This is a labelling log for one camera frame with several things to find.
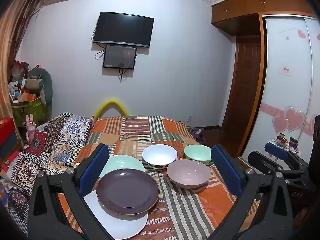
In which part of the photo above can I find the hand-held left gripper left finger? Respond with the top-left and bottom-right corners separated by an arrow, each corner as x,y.
27,144 -> 118,240

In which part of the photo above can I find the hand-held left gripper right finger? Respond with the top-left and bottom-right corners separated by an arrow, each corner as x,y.
207,144 -> 294,240

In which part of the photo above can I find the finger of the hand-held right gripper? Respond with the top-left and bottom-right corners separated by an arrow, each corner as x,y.
265,142 -> 310,171
247,151 -> 288,180

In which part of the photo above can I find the mint green plate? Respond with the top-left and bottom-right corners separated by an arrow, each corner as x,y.
99,155 -> 145,179

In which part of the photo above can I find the mint green bowl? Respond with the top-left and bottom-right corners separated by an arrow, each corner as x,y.
184,144 -> 212,166

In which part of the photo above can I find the pink bowl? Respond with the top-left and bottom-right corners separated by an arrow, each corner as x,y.
167,159 -> 212,189

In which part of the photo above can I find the dark purple plate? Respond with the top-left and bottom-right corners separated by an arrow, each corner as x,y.
96,169 -> 160,215

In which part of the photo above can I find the white plate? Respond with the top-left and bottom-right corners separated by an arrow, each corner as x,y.
83,190 -> 148,240

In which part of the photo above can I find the white bowl with dotted outside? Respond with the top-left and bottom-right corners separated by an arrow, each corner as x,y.
142,144 -> 178,169

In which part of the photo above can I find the small white fridge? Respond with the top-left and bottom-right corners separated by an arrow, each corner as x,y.
269,139 -> 303,157

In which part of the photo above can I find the patterned checkered quilt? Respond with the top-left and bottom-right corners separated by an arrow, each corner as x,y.
0,112 -> 93,235

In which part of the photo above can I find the white wardrobe with pink hearts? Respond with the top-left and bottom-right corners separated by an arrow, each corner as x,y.
237,15 -> 320,170

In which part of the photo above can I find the brown wooden door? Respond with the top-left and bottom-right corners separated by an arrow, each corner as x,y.
221,35 -> 262,153

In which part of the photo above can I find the yellow curved chair back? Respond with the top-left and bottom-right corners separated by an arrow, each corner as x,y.
93,98 -> 130,122

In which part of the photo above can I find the pink bunny figure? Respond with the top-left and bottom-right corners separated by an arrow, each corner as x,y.
24,114 -> 37,145

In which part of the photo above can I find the dark blue box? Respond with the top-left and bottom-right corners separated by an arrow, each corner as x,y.
0,130 -> 21,158

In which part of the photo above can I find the red box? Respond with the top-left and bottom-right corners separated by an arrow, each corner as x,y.
0,117 -> 15,146

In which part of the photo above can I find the red plastic bag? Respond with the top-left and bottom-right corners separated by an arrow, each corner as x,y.
11,60 -> 31,81

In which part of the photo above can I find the wooden overhead cabinet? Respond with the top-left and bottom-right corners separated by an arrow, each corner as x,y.
211,0 -> 316,37

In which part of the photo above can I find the brown curtain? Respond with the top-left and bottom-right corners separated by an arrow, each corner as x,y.
0,0 -> 48,140

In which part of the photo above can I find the small black wall monitor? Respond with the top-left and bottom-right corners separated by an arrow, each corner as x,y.
103,44 -> 137,70

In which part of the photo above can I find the black wall television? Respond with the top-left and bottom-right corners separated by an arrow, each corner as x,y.
93,12 -> 155,48

